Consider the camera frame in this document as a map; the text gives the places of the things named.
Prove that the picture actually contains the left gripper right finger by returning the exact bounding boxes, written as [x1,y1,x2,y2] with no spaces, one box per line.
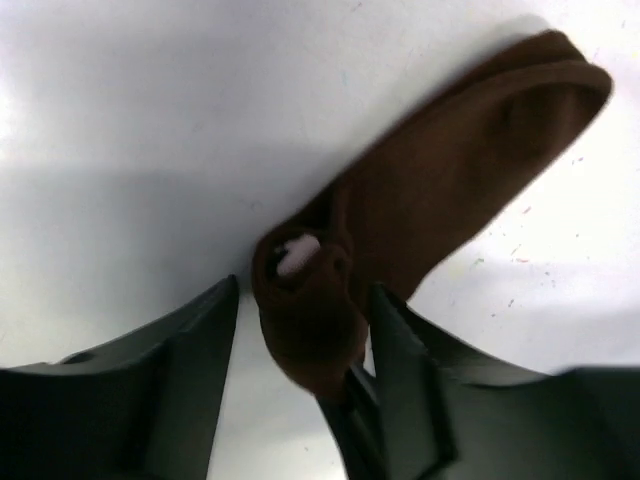
[369,285,639,479]

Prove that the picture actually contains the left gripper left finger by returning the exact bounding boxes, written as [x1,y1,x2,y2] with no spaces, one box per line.
[1,276,239,479]

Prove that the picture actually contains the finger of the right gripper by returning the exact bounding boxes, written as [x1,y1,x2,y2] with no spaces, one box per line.
[319,365,387,480]

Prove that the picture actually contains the brown striped sock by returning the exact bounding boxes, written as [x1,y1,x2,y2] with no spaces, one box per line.
[252,30,613,400]

